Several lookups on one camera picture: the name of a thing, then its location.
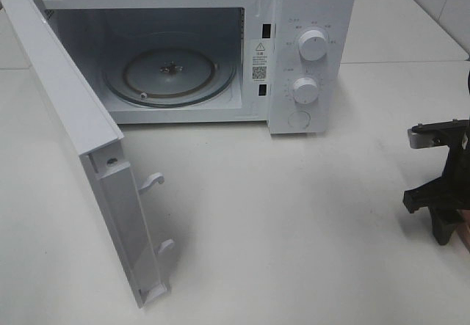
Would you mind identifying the lower white dial knob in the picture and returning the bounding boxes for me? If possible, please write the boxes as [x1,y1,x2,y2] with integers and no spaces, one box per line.
[292,77,319,105]

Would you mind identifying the glass microwave turntable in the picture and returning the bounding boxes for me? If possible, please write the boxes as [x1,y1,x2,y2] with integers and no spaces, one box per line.
[103,48,236,109]

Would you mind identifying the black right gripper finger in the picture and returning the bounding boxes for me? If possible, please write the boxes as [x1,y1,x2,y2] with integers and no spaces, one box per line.
[431,209,463,245]

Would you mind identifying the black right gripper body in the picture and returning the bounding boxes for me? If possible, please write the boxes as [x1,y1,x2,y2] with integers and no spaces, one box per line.
[403,145,469,217]

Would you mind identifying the upper white dial knob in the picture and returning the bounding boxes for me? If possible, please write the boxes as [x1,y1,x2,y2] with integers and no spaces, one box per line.
[297,28,328,62]

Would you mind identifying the white dial knob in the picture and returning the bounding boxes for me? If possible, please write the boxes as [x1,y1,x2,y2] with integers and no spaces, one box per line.
[292,77,319,105]
[297,28,328,62]

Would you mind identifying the pink round plate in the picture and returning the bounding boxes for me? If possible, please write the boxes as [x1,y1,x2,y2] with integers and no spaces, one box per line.
[456,210,470,250]

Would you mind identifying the round door release button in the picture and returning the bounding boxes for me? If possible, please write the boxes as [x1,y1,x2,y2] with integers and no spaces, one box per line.
[288,111,311,131]

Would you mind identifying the white microwave oven body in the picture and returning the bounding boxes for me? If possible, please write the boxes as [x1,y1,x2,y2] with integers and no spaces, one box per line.
[34,0,354,134]

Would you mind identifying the white microwave door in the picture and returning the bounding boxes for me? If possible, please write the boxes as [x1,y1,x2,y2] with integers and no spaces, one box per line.
[1,0,174,307]

